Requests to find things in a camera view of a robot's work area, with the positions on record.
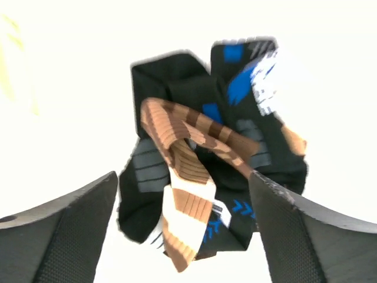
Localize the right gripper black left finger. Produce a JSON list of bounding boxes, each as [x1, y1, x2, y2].
[[1, 172, 118, 283]]

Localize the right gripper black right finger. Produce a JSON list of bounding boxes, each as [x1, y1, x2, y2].
[[249, 172, 376, 283]]

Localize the brown striped sock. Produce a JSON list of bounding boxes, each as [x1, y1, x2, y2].
[[140, 97, 259, 273]]

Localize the black sock with blue accents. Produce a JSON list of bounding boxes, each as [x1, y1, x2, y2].
[[210, 37, 307, 194]]

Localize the brown argyle sock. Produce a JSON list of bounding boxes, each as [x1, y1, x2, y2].
[[281, 124, 307, 156]]

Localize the black sock with grey pads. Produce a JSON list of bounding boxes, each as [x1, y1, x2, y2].
[[117, 138, 260, 262]]

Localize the black sock with white stripes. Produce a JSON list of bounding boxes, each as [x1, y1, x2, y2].
[[131, 51, 209, 139]]

